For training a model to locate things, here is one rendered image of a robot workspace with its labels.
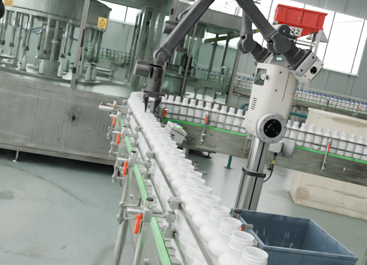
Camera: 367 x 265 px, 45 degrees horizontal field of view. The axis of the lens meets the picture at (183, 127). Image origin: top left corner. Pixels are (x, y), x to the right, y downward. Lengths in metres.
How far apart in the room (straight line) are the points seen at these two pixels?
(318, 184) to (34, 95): 3.50
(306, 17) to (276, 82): 6.25
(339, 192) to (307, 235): 4.14
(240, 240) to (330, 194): 5.15
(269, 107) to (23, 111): 3.26
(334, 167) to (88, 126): 2.70
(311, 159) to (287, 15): 5.31
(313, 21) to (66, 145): 5.17
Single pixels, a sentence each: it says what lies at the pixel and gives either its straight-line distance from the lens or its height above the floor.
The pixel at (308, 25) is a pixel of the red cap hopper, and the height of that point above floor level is 2.53.
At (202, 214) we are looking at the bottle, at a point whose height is 1.13.
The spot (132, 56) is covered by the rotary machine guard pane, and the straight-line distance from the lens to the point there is 4.92.
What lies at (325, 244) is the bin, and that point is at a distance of 1.64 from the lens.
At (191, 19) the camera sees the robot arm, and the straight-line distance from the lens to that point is 1.97.
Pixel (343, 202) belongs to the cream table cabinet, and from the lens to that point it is 5.91.
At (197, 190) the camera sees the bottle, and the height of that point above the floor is 1.16.
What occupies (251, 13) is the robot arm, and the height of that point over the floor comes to 1.69.
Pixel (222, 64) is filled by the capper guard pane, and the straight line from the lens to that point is 7.07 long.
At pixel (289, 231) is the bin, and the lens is 1.72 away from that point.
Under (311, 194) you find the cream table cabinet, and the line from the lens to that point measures 5.81.
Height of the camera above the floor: 1.41
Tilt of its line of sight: 8 degrees down
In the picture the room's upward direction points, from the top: 12 degrees clockwise
